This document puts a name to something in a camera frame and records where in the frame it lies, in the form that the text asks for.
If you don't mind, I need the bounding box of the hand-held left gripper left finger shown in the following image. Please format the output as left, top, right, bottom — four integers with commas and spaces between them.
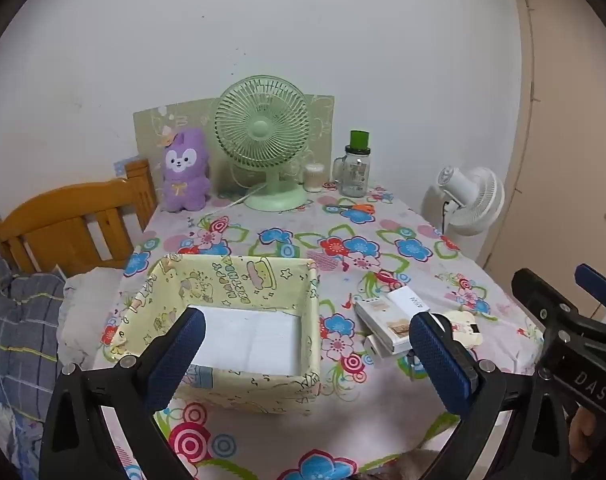
39, 306, 207, 480

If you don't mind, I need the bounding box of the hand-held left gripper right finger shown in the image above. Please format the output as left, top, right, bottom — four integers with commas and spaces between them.
409, 311, 571, 480

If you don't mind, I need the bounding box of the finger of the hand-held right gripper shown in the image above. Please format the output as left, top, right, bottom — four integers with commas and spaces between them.
575, 263, 606, 314
511, 268, 600, 347

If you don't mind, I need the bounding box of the cream bear-print gadget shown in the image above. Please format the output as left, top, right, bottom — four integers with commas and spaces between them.
440, 310, 484, 350

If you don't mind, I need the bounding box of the white square charger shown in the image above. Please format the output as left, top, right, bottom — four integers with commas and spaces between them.
385, 287, 430, 322

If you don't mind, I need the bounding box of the white cardboard box tan label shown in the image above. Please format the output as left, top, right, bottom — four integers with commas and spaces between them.
354, 296, 416, 355

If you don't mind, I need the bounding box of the yellow printed fabric storage box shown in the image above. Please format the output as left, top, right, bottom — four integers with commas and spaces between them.
108, 254, 321, 416

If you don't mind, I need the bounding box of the person's right hand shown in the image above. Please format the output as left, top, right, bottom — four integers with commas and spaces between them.
569, 404, 592, 467

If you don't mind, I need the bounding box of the white pillow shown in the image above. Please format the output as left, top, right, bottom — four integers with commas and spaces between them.
58, 266, 129, 366

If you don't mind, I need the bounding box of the white circulator fan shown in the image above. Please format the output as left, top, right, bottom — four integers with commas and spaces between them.
422, 165, 505, 237

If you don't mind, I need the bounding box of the beige door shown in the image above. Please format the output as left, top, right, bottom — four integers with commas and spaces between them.
475, 0, 606, 331

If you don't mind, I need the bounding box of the grey plaid bedding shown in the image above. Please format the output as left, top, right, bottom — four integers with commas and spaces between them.
0, 240, 84, 461

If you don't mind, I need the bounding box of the light printed cloth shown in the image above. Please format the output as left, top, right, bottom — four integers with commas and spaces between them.
0, 395, 46, 466

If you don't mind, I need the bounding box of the purple plush toy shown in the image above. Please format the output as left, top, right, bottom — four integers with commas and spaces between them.
161, 127, 214, 213

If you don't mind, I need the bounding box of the wooden bed headboard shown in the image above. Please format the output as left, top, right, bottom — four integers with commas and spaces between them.
0, 159, 159, 276

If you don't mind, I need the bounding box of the glass mug jar green lid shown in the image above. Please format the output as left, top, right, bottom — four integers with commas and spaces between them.
333, 130, 373, 198

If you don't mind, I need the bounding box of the cotton swab container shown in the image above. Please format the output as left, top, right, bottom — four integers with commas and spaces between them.
303, 162, 326, 193

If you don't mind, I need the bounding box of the green desk fan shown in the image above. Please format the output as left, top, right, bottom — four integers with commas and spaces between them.
214, 75, 311, 212

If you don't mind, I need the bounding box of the green patterned backboard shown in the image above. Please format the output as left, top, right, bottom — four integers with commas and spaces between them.
133, 94, 335, 196

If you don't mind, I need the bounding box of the white fan power cord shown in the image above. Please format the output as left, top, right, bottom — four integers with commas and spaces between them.
205, 184, 268, 220

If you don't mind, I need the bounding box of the blue wall sticker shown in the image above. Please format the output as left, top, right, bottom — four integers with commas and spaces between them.
114, 156, 149, 176

